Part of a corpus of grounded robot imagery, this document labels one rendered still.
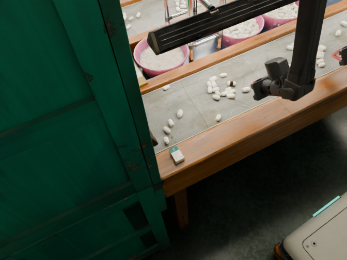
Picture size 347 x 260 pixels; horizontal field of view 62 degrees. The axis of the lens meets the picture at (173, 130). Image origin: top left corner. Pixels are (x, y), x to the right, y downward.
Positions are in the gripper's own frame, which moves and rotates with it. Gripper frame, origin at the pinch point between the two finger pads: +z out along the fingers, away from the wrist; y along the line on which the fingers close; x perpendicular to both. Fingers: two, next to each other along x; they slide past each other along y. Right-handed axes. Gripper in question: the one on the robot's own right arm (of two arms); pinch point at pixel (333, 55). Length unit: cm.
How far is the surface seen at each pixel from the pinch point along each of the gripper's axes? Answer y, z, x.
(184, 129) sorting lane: 72, 6, 4
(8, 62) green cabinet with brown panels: 109, -53, -35
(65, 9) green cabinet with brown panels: 98, -58, -38
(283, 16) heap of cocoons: -8.3, 35.9, -21.0
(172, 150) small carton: 82, -3, 7
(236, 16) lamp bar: 43, -5, -29
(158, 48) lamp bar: 74, -5, -29
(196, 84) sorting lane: 56, 21, -8
